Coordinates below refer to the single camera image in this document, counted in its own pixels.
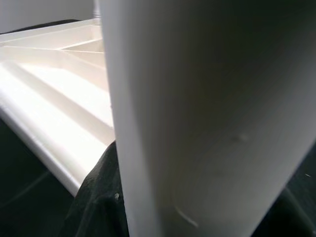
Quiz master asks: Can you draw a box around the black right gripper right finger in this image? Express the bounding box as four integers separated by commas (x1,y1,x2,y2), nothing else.
256,148,316,237

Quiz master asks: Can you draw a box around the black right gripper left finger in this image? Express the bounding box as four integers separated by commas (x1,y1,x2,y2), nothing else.
71,139,129,237

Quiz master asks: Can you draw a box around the white plastic children table top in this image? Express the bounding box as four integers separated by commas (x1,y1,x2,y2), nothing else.
0,18,117,198

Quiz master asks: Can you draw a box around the white plastic table leg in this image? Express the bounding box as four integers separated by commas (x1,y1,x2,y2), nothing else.
101,0,316,237

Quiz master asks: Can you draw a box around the black table cloth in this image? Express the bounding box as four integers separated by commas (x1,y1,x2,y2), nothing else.
0,18,129,237

